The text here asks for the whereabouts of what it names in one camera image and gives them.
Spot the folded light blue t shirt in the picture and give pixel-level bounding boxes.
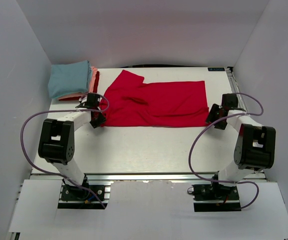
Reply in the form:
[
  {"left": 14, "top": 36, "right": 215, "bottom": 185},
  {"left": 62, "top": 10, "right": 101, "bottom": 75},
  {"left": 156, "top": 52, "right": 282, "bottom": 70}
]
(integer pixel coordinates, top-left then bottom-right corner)
[{"left": 48, "top": 60, "right": 91, "bottom": 99}]

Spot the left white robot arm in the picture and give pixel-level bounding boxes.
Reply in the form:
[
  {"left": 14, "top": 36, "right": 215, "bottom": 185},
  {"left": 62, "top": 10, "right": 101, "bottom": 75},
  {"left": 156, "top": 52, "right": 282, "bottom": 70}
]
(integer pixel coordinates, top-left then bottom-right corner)
[{"left": 38, "top": 93, "right": 109, "bottom": 200}]

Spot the blue label sticker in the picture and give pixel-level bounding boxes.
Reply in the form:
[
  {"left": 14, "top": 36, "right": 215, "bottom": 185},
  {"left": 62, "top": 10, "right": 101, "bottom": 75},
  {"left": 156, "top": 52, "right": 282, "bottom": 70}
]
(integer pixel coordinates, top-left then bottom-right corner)
[{"left": 208, "top": 67, "right": 226, "bottom": 72}]

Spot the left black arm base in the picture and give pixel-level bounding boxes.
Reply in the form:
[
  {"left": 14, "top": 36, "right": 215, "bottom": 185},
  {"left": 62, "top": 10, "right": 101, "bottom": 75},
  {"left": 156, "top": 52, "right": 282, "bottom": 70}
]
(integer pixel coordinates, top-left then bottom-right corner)
[{"left": 57, "top": 180, "right": 110, "bottom": 210}]

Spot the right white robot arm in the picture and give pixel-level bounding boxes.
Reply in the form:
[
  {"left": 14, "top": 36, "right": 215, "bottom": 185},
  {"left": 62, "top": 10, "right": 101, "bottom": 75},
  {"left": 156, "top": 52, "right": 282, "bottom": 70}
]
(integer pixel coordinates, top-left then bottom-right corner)
[{"left": 206, "top": 93, "right": 276, "bottom": 200}]

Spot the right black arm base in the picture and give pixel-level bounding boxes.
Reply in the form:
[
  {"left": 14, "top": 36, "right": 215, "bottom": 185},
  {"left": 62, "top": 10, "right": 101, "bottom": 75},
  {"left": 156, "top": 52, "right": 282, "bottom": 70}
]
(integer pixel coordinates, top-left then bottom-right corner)
[{"left": 187, "top": 182, "right": 241, "bottom": 213}]

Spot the bright red t shirt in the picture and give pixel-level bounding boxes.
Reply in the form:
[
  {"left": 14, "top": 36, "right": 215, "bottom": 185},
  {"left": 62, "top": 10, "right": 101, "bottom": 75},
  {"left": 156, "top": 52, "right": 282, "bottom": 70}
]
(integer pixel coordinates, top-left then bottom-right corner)
[{"left": 100, "top": 70, "right": 209, "bottom": 128}]

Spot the aluminium table frame rail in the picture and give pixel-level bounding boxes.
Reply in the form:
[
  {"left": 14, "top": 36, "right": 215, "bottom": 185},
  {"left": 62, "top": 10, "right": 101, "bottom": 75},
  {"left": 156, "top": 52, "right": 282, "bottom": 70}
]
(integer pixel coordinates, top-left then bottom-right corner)
[{"left": 30, "top": 171, "right": 267, "bottom": 182}]

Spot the folded dark red t shirt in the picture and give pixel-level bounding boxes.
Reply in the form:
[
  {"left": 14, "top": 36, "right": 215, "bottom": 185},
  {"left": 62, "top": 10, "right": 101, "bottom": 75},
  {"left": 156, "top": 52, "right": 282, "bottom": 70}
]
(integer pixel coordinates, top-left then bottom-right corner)
[{"left": 58, "top": 70, "right": 100, "bottom": 102}]

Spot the folded pink t shirt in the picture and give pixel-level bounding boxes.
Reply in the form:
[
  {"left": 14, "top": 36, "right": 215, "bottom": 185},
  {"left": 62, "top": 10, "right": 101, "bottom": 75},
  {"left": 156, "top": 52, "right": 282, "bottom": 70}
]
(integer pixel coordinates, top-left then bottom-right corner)
[{"left": 58, "top": 65, "right": 98, "bottom": 99}]

